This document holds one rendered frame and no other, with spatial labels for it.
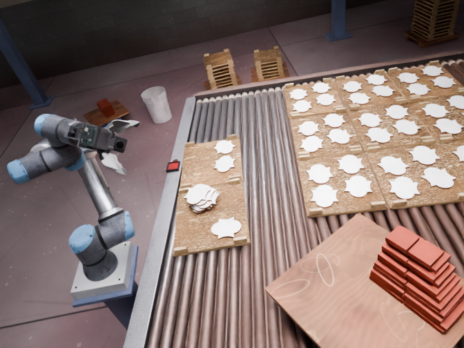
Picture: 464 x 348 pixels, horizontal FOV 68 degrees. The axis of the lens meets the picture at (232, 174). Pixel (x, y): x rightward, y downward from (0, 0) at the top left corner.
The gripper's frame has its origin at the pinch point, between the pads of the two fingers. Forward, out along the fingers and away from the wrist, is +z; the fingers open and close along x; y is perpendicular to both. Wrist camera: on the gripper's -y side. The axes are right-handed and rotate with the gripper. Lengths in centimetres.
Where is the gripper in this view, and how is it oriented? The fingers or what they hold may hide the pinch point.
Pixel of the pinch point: (134, 148)
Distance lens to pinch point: 102.0
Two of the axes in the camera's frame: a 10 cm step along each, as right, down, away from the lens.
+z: 8.9, 2.4, -3.8
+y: -3.7, -1.0, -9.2
